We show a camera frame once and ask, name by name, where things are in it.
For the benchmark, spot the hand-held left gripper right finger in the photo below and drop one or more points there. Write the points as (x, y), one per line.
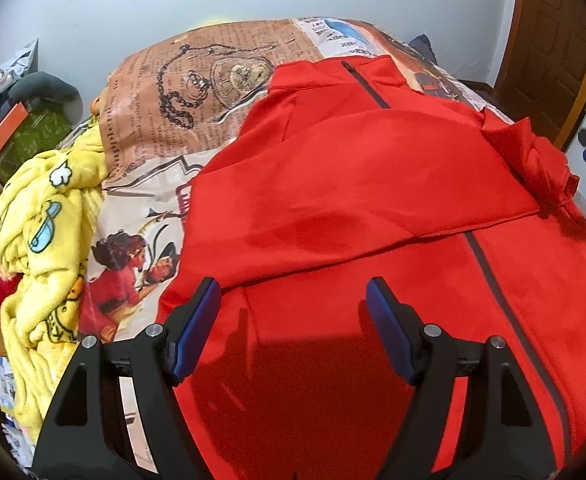
(388, 327)

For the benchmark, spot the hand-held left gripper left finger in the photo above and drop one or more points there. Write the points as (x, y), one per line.
(195, 330)

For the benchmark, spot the red zip jacket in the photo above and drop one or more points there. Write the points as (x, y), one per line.
(348, 185)

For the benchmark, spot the yellow cartoon blanket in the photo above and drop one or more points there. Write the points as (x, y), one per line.
(38, 240)

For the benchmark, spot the printed bed sheet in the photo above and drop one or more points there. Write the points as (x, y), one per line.
(183, 95)

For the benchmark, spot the orange box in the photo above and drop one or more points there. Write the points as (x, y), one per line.
(8, 127)

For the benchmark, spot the grey neck pillow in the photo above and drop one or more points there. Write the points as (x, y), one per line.
(48, 87)

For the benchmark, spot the dark blue cloth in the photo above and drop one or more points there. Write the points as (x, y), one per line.
(425, 45)

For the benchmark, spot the wooden door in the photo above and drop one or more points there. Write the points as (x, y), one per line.
(548, 50)

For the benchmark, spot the printed paper bag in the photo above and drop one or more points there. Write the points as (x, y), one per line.
(20, 60)

